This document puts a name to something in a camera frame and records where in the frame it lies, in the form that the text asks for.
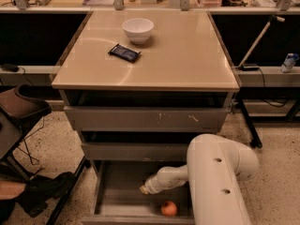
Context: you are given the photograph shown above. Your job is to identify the grey middle drawer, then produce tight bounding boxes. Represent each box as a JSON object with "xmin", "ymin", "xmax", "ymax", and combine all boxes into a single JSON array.
[{"xmin": 82, "ymin": 131, "xmax": 199, "ymax": 161}]

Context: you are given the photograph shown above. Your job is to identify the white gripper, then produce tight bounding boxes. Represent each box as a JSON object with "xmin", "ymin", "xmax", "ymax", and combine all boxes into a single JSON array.
[{"xmin": 140, "ymin": 172, "xmax": 170, "ymax": 195}]

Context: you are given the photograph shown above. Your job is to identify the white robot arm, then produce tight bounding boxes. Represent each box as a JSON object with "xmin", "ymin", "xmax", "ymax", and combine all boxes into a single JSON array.
[{"xmin": 140, "ymin": 134, "xmax": 259, "ymax": 225}]

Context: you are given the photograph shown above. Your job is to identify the brown office chair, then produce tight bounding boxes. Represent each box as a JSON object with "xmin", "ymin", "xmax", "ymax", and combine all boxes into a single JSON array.
[{"xmin": 0, "ymin": 84, "xmax": 52, "ymax": 159}]

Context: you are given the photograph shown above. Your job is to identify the white stick with black tip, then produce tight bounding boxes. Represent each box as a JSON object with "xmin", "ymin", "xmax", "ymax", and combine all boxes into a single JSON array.
[{"xmin": 237, "ymin": 15, "xmax": 285, "ymax": 69}]

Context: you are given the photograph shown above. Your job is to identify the black table leg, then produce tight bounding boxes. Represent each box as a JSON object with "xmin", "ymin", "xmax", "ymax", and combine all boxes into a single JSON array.
[{"xmin": 237, "ymin": 97, "xmax": 263, "ymax": 148}]

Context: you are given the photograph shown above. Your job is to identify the black power adapter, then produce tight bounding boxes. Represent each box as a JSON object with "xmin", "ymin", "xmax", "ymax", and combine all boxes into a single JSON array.
[
  {"xmin": 0, "ymin": 64, "xmax": 19, "ymax": 72},
  {"xmin": 241, "ymin": 64, "xmax": 259, "ymax": 71}
]

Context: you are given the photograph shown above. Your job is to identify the black power adapter left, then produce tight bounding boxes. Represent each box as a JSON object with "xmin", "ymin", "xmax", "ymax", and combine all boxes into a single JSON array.
[{"xmin": 0, "ymin": 64, "xmax": 19, "ymax": 72}]

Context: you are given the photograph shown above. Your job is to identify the white ceramic bowl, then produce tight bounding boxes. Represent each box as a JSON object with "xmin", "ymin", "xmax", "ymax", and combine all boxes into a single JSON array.
[{"xmin": 122, "ymin": 18, "xmax": 154, "ymax": 44}]

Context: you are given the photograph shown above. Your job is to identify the grey drawer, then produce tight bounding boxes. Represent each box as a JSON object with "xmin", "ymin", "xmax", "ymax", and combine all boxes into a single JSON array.
[
  {"xmin": 82, "ymin": 161, "xmax": 195, "ymax": 225},
  {"xmin": 65, "ymin": 106, "xmax": 228, "ymax": 133},
  {"xmin": 82, "ymin": 131, "xmax": 199, "ymax": 161}
]

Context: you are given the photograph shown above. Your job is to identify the grey bottom drawer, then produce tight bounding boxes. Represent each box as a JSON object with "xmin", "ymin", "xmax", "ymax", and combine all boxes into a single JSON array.
[{"xmin": 82, "ymin": 161, "xmax": 195, "ymax": 225}]

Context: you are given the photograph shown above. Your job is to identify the black shoe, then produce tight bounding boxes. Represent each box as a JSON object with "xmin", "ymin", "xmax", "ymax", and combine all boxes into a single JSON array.
[{"xmin": 16, "ymin": 172, "xmax": 75, "ymax": 218}]

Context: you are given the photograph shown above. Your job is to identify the orange fruit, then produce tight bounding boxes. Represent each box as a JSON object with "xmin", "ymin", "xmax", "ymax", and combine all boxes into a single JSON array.
[{"xmin": 160, "ymin": 201, "xmax": 177, "ymax": 217}]

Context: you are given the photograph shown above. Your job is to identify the black power adapter right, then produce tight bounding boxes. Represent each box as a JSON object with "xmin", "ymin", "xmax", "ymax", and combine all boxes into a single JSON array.
[{"xmin": 241, "ymin": 64, "xmax": 259, "ymax": 71}]

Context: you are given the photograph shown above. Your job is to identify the grey top drawer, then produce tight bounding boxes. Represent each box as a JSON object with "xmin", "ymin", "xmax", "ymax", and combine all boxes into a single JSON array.
[{"xmin": 65, "ymin": 106, "xmax": 228, "ymax": 133}]

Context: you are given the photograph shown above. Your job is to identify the dark blue snack packet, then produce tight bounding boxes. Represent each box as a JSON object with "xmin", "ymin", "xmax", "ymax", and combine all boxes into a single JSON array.
[{"xmin": 108, "ymin": 44, "xmax": 141, "ymax": 63}]

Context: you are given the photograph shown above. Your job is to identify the grey drawer cabinet with counter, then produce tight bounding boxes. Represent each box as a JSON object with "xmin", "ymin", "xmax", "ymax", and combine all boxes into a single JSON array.
[{"xmin": 51, "ymin": 9, "xmax": 241, "ymax": 173}]

